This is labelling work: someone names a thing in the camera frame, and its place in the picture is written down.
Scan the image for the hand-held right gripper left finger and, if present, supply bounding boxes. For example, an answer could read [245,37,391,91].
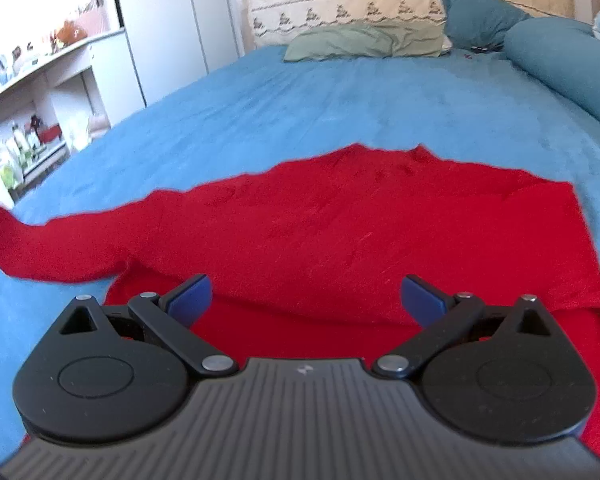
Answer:
[58,274,239,375]

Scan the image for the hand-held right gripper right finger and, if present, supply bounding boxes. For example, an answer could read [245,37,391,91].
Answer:
[372,275,557,380]

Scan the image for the red sweater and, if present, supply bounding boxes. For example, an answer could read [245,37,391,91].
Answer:
[0,143,600,468]

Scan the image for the blue bed sheet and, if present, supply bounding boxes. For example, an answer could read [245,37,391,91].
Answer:
[0,42,600,467]

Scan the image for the white shelf unit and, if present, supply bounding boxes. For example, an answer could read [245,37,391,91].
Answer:
[0,0,146,206]

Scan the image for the green pillow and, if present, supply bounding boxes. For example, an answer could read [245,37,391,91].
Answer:
[283,22,452,63]

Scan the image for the white wardrobe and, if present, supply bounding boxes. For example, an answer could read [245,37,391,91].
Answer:
[109,0,245,108]

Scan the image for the teal bolster pillow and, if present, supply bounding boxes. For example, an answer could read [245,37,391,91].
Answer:
[503,16,600,139]

